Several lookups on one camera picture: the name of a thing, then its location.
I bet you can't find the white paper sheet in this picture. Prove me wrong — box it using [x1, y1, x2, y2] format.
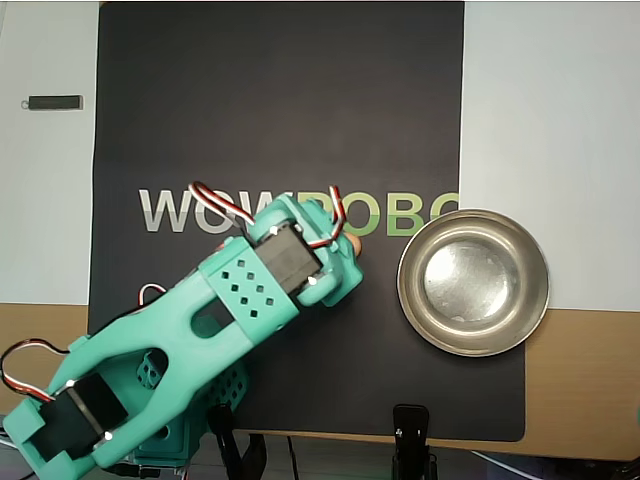
[458, 0, 640, 314]
[0, 0, 100, 306]

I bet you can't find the metal bowl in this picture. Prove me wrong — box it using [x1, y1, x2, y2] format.
[396, 208, 551, 359]

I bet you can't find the thin black hanging cable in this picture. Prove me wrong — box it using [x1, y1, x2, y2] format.
[286, 435, 301, 480]

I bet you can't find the black table clamp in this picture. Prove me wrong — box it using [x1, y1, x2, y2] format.
[207, 403, 266, 480]

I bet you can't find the teal robot base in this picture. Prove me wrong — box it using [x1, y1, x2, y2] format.
[124, 349, 250, 474]

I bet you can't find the black USB stick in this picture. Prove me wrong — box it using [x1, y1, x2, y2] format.
[20, 94, 85, 112]

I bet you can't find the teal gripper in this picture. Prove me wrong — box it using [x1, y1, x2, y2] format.
[311, 231, 366, 308]

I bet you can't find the black WOWROBO mat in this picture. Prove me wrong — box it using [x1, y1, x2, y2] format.
[87, 1, 527, 444]

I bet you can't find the black spring lamp stand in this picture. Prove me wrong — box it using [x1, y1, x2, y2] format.
[391, 403, 432, 480]

